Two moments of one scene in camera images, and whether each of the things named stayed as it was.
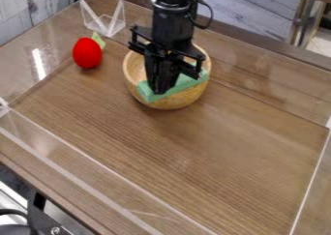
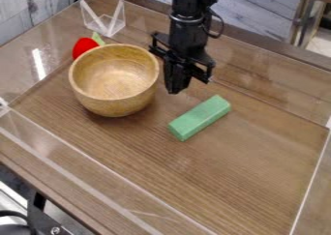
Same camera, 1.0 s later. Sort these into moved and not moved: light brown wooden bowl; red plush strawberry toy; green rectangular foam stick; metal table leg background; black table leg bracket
Moved: green rectangular foam stick; light brown wooden bowl
Not moved: red plush strawberry toy; black table leg bracket; metal table leg background
